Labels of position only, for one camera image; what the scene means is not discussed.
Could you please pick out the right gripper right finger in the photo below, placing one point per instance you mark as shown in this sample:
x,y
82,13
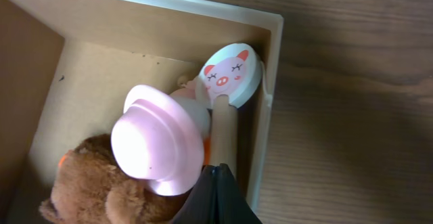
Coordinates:
x,y
232,207

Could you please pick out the pink duck toy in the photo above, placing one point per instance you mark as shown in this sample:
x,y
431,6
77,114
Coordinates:
x,y
160,138

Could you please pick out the brown plush toy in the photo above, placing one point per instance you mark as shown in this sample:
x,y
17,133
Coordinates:
x,y
90,187

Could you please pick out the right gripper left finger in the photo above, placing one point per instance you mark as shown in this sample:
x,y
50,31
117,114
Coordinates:
x,y
200,206

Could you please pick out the white cardboard box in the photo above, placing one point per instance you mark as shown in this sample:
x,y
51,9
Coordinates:
x,y
111,46

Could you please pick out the small wooden rattle drum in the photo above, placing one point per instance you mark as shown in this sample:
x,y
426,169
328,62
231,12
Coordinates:
x,y
225,83

